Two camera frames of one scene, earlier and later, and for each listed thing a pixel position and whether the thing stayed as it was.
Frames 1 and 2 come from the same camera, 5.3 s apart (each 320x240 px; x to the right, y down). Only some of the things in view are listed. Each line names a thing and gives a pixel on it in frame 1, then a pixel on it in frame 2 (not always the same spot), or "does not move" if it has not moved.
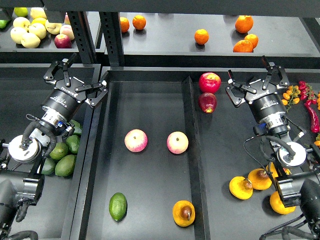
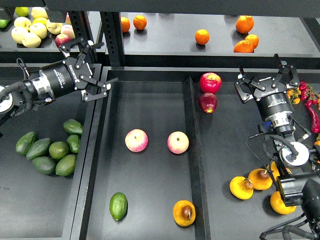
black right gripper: x=265 y=102 -> x=273 y=99
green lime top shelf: x=21 y=11 does not move
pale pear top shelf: x=37 y=12 does not move
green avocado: x=118 y=205 does not move
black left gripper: x=64 y=100 -> x=70 y=74
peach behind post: x=67 y=20 does not move
